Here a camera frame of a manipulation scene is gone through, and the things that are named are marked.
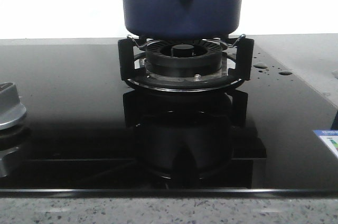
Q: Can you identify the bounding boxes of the black gas burner head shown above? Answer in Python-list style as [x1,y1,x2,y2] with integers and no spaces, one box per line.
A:
[145,40,228,81]

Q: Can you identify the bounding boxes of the black glass gas cooktop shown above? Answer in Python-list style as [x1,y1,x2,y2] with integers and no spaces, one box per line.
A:
[1,44,337,198]

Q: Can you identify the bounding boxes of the dark blue cooking pot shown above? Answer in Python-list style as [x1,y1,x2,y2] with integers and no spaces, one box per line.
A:
[123,0,241,40]

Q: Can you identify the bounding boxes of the blue energy label sticker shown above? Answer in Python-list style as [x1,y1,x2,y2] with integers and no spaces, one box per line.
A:
[313,129,338,158]

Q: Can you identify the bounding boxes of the silver stove control knob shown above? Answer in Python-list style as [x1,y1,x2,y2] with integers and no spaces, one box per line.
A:
[1,82,26,130]

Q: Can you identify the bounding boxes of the black pot support grate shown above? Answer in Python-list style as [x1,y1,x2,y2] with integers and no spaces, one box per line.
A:
[118,34,255,93]

